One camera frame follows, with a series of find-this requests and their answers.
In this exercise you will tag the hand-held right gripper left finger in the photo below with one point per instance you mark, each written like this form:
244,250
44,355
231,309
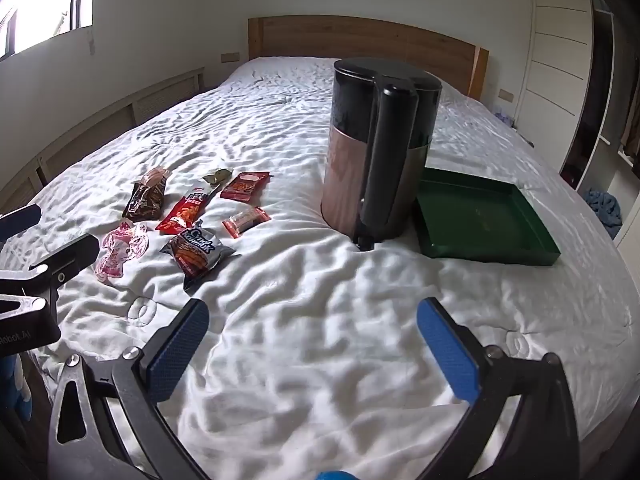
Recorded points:
177,350

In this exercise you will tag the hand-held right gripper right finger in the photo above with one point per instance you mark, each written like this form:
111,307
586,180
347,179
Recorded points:
447,350

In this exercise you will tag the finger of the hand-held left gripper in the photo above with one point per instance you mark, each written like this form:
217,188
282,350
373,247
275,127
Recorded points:
20,222
70,260

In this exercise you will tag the pink cartoon snack packet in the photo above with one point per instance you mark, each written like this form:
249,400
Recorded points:
120,250

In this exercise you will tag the brown chocolate snack packet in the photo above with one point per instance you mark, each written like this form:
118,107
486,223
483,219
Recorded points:
145,202

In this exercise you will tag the silver blue snack packet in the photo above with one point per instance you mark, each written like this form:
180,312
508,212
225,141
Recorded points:
197,255

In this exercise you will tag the red chips packet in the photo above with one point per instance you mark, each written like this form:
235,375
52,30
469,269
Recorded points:
182,212

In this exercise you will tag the dark green tray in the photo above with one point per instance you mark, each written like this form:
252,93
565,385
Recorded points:
475,220

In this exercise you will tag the clear pink-striped snack packet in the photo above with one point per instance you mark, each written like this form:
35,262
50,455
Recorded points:
245,221

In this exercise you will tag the olive green snack packet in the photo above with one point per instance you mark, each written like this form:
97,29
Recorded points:
217,176

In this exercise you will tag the red noodle snack packet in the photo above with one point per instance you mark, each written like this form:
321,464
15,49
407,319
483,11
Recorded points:
245,186

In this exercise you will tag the wooden radiator cover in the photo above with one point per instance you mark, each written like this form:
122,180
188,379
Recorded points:
100,125

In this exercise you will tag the white bed quilt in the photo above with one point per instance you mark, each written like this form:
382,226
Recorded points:
300,310

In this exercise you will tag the black and copper electric kettle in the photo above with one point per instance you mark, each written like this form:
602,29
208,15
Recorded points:
350,170

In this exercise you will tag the blue cloth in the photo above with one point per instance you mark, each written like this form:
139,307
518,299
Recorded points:
602,210

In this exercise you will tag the window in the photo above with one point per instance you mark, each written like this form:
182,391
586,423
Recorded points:
40,5

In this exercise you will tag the purple bedside item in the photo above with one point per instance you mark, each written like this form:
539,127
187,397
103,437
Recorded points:
504,116

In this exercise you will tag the open closet shelves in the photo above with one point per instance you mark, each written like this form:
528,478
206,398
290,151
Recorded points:
600,110

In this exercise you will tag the white wardrobe door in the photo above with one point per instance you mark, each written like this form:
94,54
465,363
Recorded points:
555,60

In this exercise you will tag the wooden headboard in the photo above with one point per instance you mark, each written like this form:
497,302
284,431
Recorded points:
350,35

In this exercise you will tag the wall socket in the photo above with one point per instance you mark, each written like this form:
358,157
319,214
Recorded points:
506,95
230,57

